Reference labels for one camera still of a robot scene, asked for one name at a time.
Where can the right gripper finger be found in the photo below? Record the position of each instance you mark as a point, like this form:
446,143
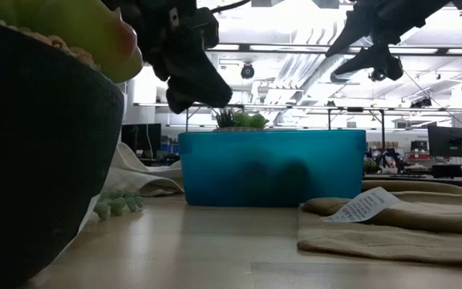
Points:
375,62
353,34

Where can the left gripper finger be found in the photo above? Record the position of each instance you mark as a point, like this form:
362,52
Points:
203,84
181,102

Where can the blue plastic tupperware container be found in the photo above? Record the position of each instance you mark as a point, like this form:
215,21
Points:
223,168

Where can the black monitor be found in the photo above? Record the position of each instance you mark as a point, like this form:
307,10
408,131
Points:
140,136
449,141

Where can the succulent in grey patterned pot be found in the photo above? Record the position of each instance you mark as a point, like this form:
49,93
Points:
247,120

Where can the black ceiling spotlight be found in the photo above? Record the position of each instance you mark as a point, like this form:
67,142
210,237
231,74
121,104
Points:
420,102

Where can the long ceiling light bar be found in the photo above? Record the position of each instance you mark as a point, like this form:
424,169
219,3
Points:
279,48

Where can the white checked dish towel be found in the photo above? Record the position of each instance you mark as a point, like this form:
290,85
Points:
147,180

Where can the background folding table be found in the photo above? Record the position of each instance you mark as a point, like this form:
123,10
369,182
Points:
295,107

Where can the white printed cloth tag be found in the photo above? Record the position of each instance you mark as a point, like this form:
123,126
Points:
363,206

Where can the succulent plant in black pot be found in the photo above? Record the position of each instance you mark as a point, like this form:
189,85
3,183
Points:
34,160

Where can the tan burlap cloth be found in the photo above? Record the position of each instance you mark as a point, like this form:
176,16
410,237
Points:
375,245

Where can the black hanging ceiling camera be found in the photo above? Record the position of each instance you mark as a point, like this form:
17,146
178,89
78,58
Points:
247,71

